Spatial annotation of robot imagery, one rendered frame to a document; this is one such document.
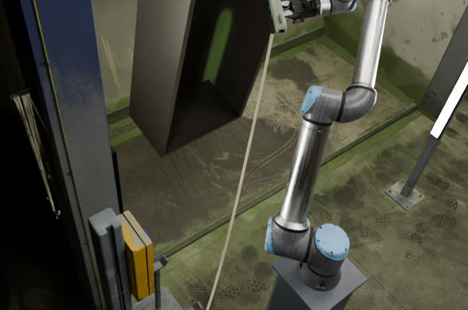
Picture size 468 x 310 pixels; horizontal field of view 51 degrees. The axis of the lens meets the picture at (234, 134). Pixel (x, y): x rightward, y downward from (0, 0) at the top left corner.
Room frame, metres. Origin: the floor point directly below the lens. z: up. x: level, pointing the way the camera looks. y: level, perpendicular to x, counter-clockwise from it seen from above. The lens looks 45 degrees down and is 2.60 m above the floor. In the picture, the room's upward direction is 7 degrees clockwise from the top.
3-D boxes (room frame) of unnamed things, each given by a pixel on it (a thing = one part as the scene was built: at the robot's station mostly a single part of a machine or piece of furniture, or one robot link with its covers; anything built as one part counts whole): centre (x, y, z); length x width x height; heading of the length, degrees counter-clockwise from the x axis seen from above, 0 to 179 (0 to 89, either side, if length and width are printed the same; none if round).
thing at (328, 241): (1.15, -0.44, 0.83); 0.17 x 0.15 x 0.18; 82
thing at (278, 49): (2.99, 0.30, 0.11); 2.70 x 0.02 x 0.13; 133
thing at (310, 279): (1.15, -0.45, 0.69); 0.19 x 0.19 x 0.10
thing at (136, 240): (0.66, 0.22, 1.42); 0.12 x 0.06 x 0.26; 43
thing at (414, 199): (2.19, -1.21, 0.01); 0.20 x 0.20 x 0.01; 43
